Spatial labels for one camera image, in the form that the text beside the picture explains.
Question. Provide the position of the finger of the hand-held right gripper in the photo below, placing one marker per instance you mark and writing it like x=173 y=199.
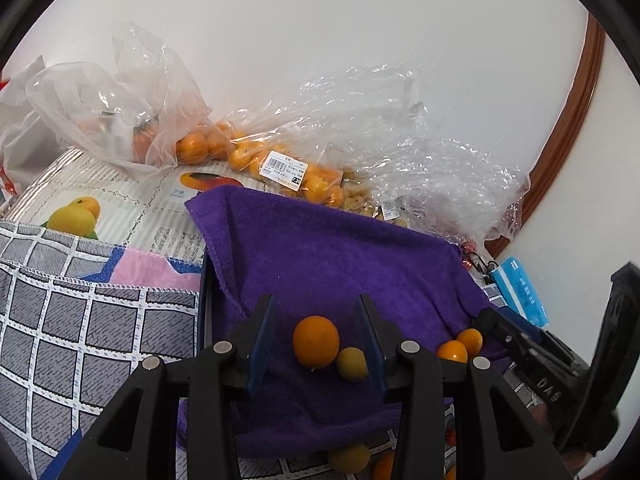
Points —
x=505 y=330
x=620 y=320

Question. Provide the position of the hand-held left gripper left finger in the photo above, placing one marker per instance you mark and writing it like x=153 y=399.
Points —
x=262 y=345

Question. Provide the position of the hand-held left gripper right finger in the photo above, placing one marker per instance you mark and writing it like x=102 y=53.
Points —
x=372 y=345

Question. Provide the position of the small yellow-green fruit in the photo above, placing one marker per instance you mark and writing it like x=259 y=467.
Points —
x=349 y=457
x=351 y=364

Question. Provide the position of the orange tangerine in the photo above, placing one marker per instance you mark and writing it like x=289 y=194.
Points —
x=450 y=473
x=385 y=467
x=451 y=352
x=471 y=340
x=315 y=340

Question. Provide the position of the small red fruit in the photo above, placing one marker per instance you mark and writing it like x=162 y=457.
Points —
x=450 y=434

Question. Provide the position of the blue tissue pack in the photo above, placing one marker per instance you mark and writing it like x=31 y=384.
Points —
x=520 y=290

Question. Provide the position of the purple towel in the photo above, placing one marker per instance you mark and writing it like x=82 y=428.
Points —
x=325 y=260

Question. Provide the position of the crumpled clear plastic bag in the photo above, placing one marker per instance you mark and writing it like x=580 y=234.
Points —
x=450 y=185
x=360 y=110

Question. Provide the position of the labelled clear bag of tangerines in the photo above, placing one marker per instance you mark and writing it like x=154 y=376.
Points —
x=300 y=180

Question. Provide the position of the grey checked star blanket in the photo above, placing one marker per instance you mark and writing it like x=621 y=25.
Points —
x=75 y=335

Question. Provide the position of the white fruit-print mat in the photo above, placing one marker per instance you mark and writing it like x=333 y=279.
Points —
x=125 y=200

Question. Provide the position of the clear plastic bag with oranges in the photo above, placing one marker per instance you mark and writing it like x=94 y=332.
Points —
x=100 y=110

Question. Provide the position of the white plastic bag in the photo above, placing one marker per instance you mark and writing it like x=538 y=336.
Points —
x=20 y=135

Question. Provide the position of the brown wooden door frame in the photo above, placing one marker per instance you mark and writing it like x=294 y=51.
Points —
x=575 y=125

